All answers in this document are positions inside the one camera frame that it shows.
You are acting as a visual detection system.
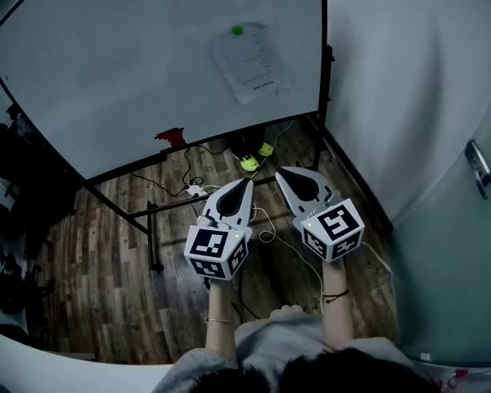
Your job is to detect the metal door handle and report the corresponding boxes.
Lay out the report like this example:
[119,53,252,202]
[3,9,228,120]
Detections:
[464,138,491,201]

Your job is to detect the red eraser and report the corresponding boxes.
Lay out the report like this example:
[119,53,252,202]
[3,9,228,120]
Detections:
[154,127,187,150]

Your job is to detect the black office chair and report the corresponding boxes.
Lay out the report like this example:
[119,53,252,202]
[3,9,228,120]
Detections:
[0,251,55,315]
[0,104,81,237]

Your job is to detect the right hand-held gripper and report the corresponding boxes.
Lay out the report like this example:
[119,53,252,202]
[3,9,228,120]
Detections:
[275,166,366,264]

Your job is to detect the small red object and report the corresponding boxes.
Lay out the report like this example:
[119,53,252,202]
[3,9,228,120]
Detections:
[448,368,470,389]

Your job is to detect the black-framed whiteboard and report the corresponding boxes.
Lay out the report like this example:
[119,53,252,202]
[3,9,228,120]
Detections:
[0,0,329,182]

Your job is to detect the white printed paper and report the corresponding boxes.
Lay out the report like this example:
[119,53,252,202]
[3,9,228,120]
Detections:
[210,21,291,106]

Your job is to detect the thin black cable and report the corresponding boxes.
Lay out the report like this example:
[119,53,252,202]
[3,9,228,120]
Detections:
[130,143,231,198]
[230,274,264,323]

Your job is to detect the grey-green door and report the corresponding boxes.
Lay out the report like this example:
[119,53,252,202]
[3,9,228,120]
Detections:
[386,84,491,368]

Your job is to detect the person's right forearm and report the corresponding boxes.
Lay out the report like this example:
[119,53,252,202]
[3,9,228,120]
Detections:
[321,258,355,350]

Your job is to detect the black wrist cord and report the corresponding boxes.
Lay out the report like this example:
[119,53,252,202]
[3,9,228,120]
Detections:
[322,287,350,305]

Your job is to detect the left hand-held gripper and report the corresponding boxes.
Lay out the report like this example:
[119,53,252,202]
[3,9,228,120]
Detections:
[183,179,255,281]

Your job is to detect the person's left forearm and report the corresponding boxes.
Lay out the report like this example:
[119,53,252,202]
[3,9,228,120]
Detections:
[205,275,238,364]

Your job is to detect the grey shirt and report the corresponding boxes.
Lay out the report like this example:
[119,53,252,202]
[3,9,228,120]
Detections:
[151,305,439,393]

